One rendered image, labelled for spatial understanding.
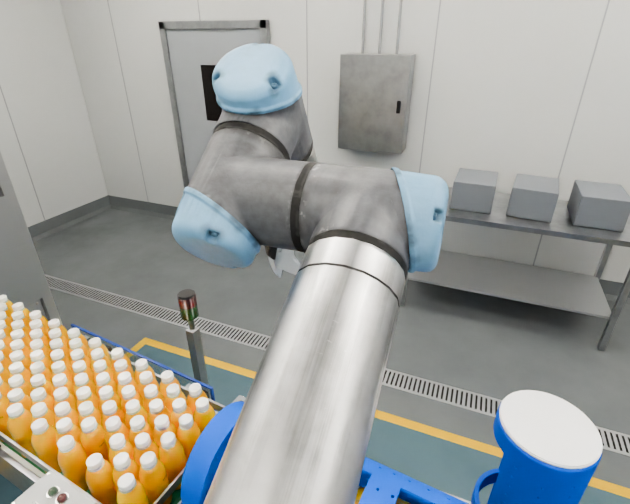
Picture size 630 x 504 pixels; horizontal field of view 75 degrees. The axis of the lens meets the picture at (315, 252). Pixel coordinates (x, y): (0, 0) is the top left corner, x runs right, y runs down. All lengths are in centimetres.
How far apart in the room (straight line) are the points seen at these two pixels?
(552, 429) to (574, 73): 295
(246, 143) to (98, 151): 584
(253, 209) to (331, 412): 17
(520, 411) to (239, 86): 133
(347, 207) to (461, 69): 362
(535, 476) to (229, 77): 133
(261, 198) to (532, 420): 129
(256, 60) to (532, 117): 361
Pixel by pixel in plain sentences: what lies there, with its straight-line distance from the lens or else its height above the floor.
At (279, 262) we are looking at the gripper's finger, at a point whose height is 177.
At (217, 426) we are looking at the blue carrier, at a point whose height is 123.
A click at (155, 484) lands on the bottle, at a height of 102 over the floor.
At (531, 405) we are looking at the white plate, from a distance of 155.
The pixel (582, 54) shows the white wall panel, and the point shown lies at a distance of 391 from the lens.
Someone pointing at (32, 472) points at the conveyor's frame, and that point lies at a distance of 166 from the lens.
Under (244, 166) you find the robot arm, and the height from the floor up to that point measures 198.
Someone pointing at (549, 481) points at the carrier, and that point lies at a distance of 147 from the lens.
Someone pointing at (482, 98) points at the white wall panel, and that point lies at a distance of 390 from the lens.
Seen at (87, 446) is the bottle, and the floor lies 103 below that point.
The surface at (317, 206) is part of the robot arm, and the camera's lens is 30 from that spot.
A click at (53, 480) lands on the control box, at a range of 133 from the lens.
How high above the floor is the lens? 207
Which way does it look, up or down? 28 degrees down
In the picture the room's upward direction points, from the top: straight up
